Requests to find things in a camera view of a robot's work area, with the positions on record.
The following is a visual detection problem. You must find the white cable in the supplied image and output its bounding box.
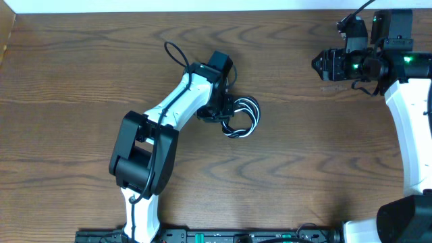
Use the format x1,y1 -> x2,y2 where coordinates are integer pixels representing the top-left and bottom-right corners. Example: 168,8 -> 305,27
225,97 -> 261,138

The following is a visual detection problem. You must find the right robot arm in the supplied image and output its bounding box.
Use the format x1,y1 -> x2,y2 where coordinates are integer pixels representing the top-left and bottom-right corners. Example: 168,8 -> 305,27
311,9 -> 431,242

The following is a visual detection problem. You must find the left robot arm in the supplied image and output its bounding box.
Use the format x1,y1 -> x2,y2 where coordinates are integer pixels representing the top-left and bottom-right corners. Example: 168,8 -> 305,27
109,51 -> 234,242

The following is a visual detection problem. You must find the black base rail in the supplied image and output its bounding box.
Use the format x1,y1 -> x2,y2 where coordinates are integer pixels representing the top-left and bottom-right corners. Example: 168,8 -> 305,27
74,228 -> 344,243

